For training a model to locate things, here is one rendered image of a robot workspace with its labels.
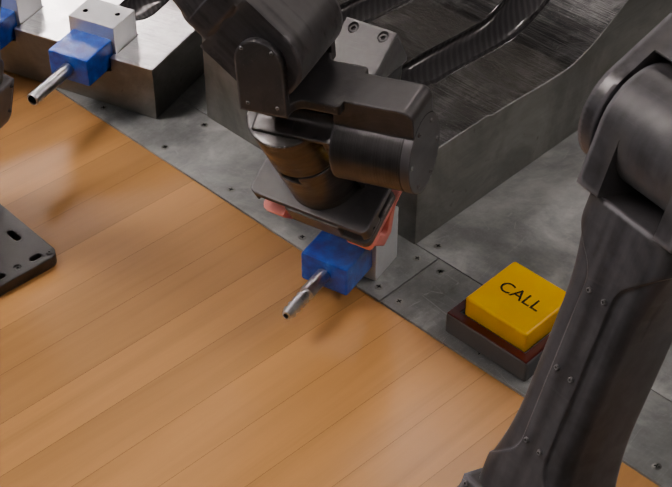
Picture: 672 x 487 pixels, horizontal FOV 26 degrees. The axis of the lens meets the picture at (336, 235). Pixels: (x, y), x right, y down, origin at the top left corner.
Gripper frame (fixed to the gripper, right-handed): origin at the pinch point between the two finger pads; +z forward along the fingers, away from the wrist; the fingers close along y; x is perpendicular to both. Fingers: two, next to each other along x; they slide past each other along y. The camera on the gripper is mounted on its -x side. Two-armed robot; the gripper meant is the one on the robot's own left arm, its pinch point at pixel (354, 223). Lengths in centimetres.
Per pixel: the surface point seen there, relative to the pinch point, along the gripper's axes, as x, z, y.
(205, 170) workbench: -1.3, 5.9, 17.7
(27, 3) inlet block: -9.3, 2.3, 41.3
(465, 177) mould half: -9.0, 6.0, -4.5
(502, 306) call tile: 2.0, -0.1, -14.1
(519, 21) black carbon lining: -26.4, 10.3, -0.8
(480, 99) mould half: -15.2, 3.8, -3.4
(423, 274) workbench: 0.6, 4.9, -5.4
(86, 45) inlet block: -6.9, 1.1, 32.1
